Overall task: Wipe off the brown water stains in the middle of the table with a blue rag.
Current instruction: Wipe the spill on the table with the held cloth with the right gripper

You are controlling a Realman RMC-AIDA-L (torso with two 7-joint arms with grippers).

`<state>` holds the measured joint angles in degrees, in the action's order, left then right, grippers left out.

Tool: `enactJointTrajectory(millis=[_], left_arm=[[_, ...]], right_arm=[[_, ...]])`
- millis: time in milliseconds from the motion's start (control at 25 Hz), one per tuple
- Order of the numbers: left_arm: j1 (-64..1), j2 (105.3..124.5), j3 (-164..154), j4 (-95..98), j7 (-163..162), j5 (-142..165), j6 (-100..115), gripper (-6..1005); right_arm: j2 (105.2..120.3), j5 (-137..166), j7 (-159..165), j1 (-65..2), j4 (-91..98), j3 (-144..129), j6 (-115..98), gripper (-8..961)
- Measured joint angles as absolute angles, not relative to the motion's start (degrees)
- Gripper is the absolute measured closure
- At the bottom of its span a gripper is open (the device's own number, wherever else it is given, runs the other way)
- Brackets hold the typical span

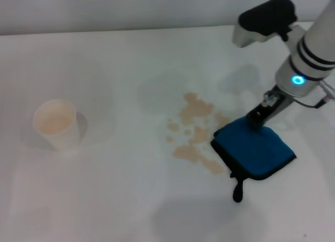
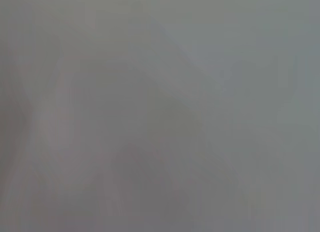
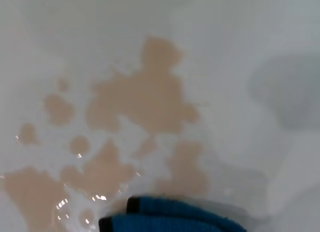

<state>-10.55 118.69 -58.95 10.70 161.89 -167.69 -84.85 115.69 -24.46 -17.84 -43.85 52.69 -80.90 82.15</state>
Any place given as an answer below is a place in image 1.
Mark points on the white paper cup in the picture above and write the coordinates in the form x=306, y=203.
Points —
x=56, y=121

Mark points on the blue rag with black trim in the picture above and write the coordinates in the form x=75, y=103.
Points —
x=256, y=150

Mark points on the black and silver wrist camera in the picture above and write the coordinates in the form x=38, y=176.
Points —
x=264, y=17

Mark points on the brown water stain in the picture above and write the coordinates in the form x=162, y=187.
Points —
x=195, y=107

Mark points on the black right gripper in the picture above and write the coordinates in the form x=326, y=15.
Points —
x=274, y=106

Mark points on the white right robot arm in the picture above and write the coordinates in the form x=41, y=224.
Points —
x=314, y=43

